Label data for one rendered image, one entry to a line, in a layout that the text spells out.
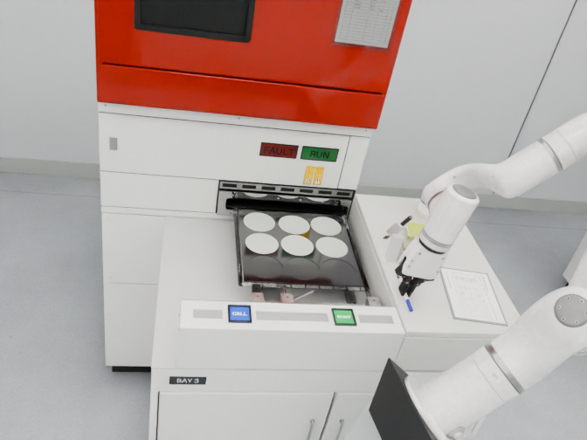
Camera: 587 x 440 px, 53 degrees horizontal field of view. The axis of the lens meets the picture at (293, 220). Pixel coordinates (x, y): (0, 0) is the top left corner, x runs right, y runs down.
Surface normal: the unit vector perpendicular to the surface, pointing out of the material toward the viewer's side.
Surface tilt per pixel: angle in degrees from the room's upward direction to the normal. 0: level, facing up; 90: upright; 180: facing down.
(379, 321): 0
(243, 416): 90
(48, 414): 0
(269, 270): 0
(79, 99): 90
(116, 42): 90
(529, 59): 90
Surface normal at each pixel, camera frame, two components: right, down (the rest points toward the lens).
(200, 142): 0.12, 0.59
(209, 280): 0.17, -0.80
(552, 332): -0.81, 0.12
